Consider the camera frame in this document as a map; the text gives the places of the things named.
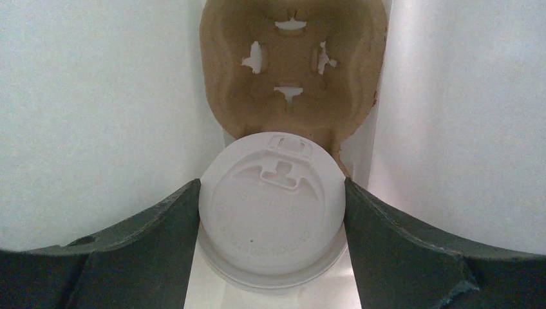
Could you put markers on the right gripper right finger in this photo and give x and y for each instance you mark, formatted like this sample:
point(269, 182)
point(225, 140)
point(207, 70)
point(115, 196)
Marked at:
point(400, 261)

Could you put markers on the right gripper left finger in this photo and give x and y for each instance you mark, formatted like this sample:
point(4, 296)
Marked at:
point(144, 261)

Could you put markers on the white cup lid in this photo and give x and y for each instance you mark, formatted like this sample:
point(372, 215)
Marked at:
point(271, 210)

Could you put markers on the white paper bag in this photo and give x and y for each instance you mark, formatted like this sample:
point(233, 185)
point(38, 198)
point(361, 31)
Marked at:
point(103, 115)

